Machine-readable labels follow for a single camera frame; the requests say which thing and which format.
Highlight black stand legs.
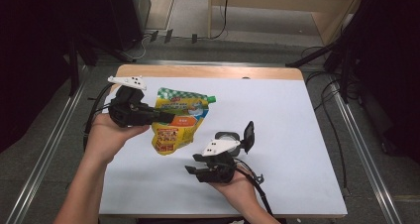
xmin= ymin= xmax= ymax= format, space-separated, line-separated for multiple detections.
xmin=66 ymin=32 xmax=135 ymax=97
xmin=284 ymin=19 xmax=368 ymax=104

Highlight yellow spout pouch green cap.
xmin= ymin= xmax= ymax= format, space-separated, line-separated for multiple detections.
xmin=151 ymin=86 xmax=218 ymax=157

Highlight person's right hand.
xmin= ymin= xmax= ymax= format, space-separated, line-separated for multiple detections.
xmin=211 ymin=166 xmax=263 ymax=215

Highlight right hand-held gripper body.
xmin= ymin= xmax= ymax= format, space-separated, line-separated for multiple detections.
xmin=196 ymin=138 xmax=242 ymax=184

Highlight black floor cables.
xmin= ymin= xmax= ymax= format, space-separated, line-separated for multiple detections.
xmin=299 ymin=45 xmax=350 ymax=189

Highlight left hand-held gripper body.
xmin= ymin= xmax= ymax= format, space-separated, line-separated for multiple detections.
xmin=107 ymin=74 xmax=157 ymax=129

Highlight right hand-held gripper black cable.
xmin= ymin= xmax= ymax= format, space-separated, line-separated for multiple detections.
xmin=232 ymin=158 xmax=275 ymax=217

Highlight black cabinet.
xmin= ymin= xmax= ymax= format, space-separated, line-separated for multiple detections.
xmin=104 ymin=0 xmax=152 ymax=52

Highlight person's left hand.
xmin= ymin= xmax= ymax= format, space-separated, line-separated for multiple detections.
xmin=83 ymin=112 xmax=151 ymax=166

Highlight metal floor rail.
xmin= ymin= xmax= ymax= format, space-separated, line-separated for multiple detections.
xmin=329 ymin=81 xmax=403 ymax=224
xmin=5 ymin=64 xmax=91 ymax=224

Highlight white paper table cover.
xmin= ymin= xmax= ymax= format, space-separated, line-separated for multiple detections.
xmin=98 ymin=76 xmax=349 ymax=217

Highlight thin black hanging cable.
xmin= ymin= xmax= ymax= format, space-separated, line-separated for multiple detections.
xmin=210 ymin=0 xmax=231 ymax=41

